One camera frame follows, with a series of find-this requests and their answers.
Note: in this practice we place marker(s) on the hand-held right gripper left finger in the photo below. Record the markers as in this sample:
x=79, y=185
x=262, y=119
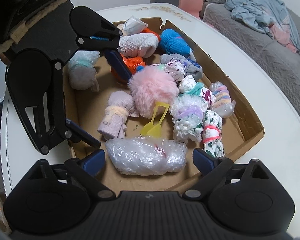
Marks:
x=95, y=158

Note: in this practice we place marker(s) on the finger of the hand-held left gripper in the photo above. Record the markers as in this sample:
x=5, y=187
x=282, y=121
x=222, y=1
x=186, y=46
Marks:
x=83, y=135
x=118, y=66

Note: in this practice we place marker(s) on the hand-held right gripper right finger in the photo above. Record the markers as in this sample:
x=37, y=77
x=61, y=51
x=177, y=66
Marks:
x=202, y=158

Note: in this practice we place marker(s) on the orange plastic bundle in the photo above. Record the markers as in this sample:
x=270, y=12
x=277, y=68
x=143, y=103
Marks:
x=151, y=33
x=132, y=63

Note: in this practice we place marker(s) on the white green-printed bundle pink band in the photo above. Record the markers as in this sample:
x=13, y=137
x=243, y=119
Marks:
x=212, y=135

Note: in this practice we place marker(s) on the pale grey knit sock roll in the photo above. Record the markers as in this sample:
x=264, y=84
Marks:
x=140, y=45

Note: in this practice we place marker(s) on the bubble wrap bundle teal scrunchie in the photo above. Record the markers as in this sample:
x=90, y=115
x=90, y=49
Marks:
x=81, y=72

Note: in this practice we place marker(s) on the lilac sock roll cream scrunchie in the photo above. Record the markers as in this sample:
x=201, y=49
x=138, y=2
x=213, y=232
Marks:
x=117, y=115

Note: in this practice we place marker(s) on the pink fluffy pom-pom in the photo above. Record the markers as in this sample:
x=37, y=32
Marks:
x=152, y=90

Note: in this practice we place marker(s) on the white pale-blue bundle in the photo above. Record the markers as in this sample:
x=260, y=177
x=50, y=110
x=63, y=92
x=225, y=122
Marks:
x=133, y=25

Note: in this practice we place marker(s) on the bubble wrap bundle purple scrunchie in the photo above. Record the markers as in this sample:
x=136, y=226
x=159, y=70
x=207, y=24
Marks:
x=187, y=115

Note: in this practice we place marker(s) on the large bubble wrap bundle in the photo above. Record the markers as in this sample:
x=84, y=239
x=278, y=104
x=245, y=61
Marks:
x=145, y=155

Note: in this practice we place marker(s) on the shallow cardboard box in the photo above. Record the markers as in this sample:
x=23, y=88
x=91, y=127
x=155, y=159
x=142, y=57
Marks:
x=152, y=180

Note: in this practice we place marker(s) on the white purple-dotted bundle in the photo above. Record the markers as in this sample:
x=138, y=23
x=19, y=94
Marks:
x=175, y=71

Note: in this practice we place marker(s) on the yellow plastic tongs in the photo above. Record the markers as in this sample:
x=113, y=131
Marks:
x=162, y=105

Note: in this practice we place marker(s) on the blue sock roll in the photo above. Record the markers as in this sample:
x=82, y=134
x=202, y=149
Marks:
x=173, y=41

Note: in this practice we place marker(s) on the bubble wrap bundle colourful ties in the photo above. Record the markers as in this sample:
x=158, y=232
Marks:
x=222, y=100

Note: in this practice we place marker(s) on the white bundle with teal scrunchie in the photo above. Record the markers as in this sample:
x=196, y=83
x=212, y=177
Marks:
x=192, y=87

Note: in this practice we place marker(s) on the grey sofa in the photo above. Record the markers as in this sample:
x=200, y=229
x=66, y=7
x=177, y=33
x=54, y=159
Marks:
x=252, y=62

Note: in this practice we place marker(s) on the light blue cloth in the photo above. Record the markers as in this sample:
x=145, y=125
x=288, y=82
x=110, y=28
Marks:
x=255, y=7

